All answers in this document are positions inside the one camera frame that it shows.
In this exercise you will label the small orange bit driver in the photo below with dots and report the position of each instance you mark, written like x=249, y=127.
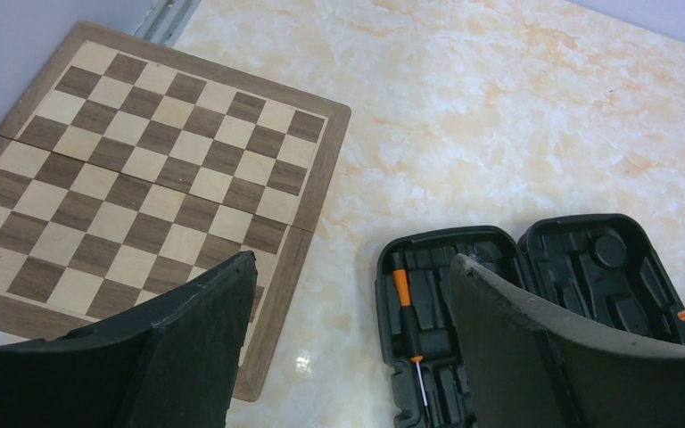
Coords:
x=408, y=319

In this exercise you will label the wooden chessboard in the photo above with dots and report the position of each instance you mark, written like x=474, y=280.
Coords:
x=128, y=168

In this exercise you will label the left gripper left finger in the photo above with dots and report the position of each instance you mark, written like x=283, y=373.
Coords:
x=171, y=361

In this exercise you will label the black plastic tool case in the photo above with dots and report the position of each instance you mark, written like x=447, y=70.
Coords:
x=599, y=266

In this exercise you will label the aluminium frame rail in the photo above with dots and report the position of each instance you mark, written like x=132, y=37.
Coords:
x=166, y=20

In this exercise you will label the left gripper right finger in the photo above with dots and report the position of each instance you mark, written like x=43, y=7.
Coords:
x=531, y=363

